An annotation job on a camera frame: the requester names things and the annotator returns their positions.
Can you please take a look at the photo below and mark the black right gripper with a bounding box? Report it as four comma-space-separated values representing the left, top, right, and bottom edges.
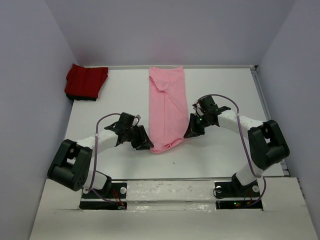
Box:
183, 113, 210, 139

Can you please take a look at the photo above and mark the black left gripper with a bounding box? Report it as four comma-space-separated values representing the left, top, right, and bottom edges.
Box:
125, 125, 154, 151

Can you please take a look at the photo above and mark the pink t shirt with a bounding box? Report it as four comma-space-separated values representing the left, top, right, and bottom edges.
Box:
148, 66, 189, 154

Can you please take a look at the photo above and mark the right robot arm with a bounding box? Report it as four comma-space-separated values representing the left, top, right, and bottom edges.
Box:
183, 94, 290, 199

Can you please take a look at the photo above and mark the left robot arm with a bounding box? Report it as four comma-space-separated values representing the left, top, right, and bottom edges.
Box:
47, 112, 154, 200

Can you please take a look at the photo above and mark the red folded t shirt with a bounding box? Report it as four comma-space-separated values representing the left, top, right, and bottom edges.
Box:
64, 64, 109, 101

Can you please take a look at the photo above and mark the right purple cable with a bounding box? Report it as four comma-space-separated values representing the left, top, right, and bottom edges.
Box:
193, 93, 267, 208

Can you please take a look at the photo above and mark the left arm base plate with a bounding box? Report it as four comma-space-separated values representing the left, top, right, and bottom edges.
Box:
79, 181, 128, 211

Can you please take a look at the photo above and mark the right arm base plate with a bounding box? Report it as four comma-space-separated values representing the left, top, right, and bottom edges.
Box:
212, 181, 263, 210

